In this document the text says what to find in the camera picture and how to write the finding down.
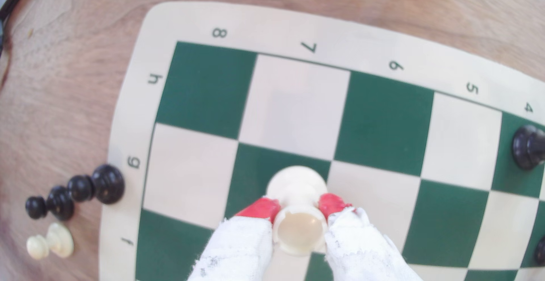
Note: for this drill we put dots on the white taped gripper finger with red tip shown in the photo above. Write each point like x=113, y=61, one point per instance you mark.
x=362, y=247
x=242, y=247

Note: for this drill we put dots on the white chess rook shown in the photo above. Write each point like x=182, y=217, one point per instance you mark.
x=298, y=234

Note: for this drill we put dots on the black chess pawn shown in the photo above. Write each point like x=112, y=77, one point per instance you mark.
x=60, y=203
x=541, y=251
x=107, y=184

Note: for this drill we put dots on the green and cream chess mat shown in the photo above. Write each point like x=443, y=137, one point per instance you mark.
x=293, y=106

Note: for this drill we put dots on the white chess pawn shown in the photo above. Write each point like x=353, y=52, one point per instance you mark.
x=59, y=240

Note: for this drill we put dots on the black chess rook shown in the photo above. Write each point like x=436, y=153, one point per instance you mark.
x=528, y=147

